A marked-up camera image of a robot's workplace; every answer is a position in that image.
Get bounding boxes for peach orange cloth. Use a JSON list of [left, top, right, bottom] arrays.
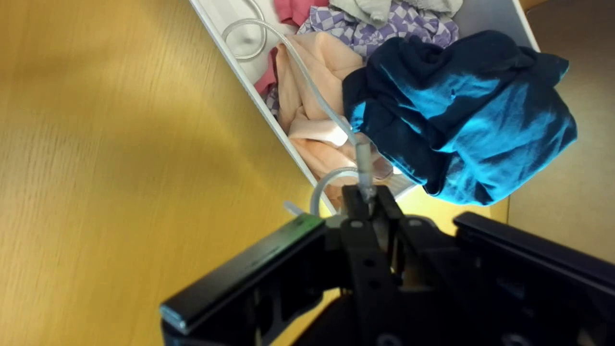
[[275, 32, 364, 180]]

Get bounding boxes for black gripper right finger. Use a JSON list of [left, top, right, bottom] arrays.
[[454, 213, 615, 346]]

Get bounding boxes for dark teal cloth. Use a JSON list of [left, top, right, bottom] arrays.
[[343, 30, 577, 205]]

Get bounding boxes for beige grey cloth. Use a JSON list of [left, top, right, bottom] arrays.
[[329, 0, 464, 24]]

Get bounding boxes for white translucent string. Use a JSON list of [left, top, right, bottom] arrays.
[[220, 15, 381, 222]]

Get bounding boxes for white plastic basket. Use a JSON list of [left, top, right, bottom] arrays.
[[189, 0, 537, 182]]

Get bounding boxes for purple patterned cloth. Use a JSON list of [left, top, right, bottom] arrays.
[[299, 1, 460, 57]]

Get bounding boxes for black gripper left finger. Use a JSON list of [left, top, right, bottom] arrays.
[[160, 213, 325, 346]]

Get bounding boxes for pink cloth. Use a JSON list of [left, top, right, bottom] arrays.
[[256, 0, 329, 93]]

